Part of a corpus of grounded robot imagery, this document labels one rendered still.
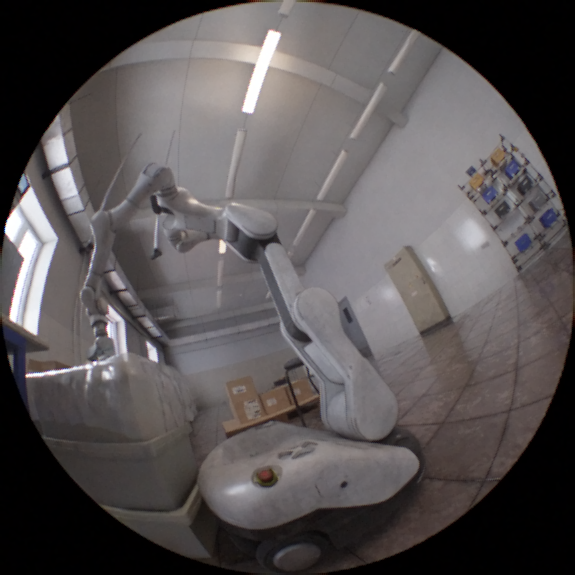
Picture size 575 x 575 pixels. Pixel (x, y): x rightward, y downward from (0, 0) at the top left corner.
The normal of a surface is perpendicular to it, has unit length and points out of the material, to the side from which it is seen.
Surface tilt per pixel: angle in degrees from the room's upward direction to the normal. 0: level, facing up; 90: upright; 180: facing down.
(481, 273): 90
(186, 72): 180
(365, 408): 89
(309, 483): 90
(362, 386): 89
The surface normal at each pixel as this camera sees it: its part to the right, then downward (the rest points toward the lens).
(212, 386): 0.31, -0.50
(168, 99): 0.35, 0.85
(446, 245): -0.88, 0.16
